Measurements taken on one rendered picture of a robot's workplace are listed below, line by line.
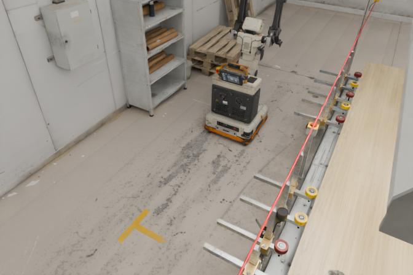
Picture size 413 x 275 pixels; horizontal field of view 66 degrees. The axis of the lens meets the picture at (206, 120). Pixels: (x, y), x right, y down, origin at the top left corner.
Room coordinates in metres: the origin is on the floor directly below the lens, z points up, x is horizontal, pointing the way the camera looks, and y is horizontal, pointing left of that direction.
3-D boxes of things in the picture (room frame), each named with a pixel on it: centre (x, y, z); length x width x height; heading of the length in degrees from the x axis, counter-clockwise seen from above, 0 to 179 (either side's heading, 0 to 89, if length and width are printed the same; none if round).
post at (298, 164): (1.57, -0.63, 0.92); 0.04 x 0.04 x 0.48; 61
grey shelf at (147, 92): (4.06, 0.73, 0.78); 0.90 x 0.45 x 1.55; 151
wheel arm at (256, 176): (1.57, -0.56, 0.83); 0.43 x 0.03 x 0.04; 61
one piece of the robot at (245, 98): (3.30, -0.36, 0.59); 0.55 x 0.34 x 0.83; 61
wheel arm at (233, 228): (1.15, -0.27, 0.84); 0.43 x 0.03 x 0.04; 61
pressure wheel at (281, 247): (1.06, -0.45, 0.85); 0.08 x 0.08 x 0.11
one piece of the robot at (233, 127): (3.08, -0.26, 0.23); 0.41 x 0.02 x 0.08; 61
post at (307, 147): (1.80, -0.76, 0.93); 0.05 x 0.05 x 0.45; 61
